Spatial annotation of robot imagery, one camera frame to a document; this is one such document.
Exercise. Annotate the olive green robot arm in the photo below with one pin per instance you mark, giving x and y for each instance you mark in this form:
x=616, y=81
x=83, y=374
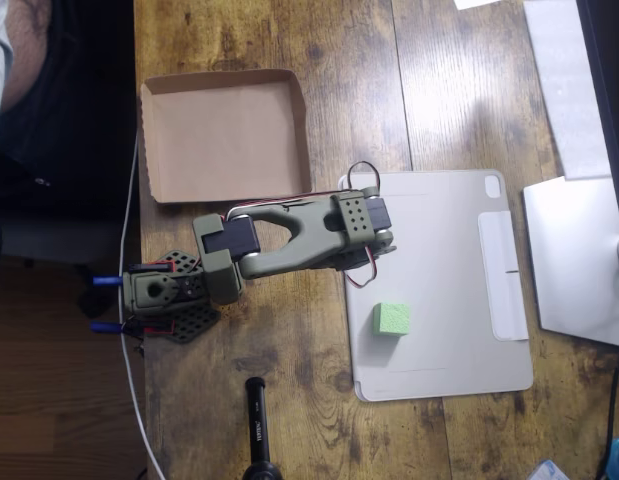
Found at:
x=309, y=235

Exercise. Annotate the green foam cube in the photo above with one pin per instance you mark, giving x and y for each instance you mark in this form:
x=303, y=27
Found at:
x=392, y=318

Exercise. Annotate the white printed packet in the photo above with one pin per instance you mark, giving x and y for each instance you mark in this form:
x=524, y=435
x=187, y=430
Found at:
x=550, y=471

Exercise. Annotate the silver monitor stand base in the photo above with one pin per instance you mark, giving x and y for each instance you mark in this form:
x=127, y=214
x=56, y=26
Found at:
x=574, y=260

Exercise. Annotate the black Dell monitor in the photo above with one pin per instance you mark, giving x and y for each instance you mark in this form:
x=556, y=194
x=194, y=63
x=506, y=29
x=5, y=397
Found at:
x=609, y=75

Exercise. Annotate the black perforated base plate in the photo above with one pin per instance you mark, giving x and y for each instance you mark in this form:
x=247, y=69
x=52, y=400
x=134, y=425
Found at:
x=194, y=325

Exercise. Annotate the grey chair part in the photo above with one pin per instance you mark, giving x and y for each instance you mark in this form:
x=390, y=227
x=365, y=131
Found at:
x=59, y=242

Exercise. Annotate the brown cardboard tray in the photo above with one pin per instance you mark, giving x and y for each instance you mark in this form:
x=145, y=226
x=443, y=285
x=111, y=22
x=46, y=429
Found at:
x=224, y=140

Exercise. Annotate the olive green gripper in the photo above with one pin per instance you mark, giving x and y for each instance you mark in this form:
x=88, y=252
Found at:
x=356, y=261

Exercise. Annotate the white paper sheet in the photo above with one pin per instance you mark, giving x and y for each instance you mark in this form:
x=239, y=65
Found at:
x=473, y=3

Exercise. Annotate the person in grey shirt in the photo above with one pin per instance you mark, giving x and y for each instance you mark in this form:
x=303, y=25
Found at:
x=24, y=50

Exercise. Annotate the beige tablet folio case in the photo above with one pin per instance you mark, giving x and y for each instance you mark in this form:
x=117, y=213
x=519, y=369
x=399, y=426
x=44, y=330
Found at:
x=439, y=310

